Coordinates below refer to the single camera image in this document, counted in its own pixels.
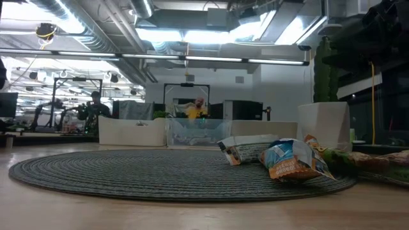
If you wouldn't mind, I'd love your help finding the orange and blue granola bar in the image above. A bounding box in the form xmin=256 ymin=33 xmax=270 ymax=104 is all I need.
xmin=259 ymin=137 xmax=337 ymax=183

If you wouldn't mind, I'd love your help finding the light blue white granola bar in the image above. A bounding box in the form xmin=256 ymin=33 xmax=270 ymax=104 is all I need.
xmin=217 ymin=134 xmax=281 ymax=167

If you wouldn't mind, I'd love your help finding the silver ventilation duct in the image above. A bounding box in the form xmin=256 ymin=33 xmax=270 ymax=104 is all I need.
xmin=128 ymin=0 xmax=155 ymax=20

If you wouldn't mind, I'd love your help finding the grey partition panel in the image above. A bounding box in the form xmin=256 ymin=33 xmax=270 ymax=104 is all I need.
xmin=118 ymin=100 xmax=155 ymax=121

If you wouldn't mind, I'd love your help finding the yellow power cable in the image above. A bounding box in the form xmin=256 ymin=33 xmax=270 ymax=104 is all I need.
xmin=369 ymin=61 xmax=377 ymax=145

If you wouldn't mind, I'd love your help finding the black side desk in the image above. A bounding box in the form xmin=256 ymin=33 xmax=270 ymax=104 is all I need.
xmin=351 ymin=143 xmax=409 ymax=157

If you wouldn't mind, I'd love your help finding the black yellow ceiling cable reel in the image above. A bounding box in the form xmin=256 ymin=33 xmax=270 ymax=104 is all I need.
xmin=35 ymin=22 xmax=59 ymax=42

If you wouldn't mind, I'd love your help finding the green granola bar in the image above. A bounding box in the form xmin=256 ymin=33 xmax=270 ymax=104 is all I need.
xmin=303 ymin=134 xmax=409 ymax=188

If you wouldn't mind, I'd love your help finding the clear plastic bin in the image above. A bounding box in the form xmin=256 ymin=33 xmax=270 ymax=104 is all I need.
xmin=166 ymin=118 xmax=233 ymax=148

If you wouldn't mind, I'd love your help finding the long ceiling light bar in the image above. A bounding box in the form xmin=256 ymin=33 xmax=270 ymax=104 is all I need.
xmin=0 ymin=48 xmax=310 ymax=66

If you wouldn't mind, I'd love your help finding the round grey woven mat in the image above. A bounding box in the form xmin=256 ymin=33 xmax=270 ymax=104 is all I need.
xmin=8 ymin=148 xmax=358 ymax=203

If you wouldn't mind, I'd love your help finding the green cactus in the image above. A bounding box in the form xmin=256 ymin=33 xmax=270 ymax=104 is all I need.
xmin=313 ymin=36 xmax=341 ymax=104

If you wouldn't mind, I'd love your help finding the black metal rig frame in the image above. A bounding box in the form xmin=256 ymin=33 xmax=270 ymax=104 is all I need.
xmin=163 ymin=82 xmax=211 ymax=119
xmin=52 ymin=77 xmax=104 ymax=129

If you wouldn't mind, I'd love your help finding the dark background table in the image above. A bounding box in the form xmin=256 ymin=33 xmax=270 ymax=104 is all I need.
xmin=0 ymin=132 xmax=99 ymax=148

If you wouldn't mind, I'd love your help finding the grey plastic bin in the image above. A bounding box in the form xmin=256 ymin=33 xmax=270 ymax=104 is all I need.
xmin=230 ymin=119 xmax=299 ymax=141

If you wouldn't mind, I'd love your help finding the white plastic bin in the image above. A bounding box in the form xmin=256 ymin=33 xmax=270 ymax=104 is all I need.
xmin=98 ymin=115 xmax=168 ymax=148

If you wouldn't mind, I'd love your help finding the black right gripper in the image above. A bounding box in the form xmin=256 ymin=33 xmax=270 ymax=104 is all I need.
xmin=321 ymin=0 xmax=409 ymax=74

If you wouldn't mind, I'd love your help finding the person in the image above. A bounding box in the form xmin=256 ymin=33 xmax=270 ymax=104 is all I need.
xmin=77 ymin=90 xmax=113 ymax=134
xmin=185 ymin=96 xmax=209 ymax=120

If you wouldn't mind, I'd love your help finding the white plant pot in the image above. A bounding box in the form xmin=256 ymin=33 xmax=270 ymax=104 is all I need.
xmin=297 ymin=101 xmax=353 ymax=152

